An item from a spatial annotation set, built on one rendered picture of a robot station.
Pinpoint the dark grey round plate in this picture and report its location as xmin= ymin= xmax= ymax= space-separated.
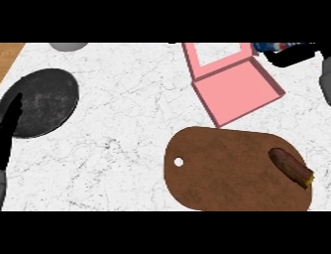
xmin=0 ymin=67 xmax=82 ymax=140

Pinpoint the brown wooden cutting board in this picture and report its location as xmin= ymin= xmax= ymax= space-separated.
xmin=163 ymin=125 xmax=317 ymax=212

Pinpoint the pink cardboard box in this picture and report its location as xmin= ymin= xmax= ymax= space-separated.
xmin=181 ymin=43 xmax=287 ymax=129

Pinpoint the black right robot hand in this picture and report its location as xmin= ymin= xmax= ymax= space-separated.
xmin=262 ymin=43 xmax=331 ymax=68

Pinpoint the grey round object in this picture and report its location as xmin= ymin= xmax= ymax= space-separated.
xmin=48 ymin=43 xmax=89 ymax=53

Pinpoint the blue red white can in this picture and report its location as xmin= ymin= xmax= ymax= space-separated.
xmin=252 ymin=43 xmax=297 ymax=53

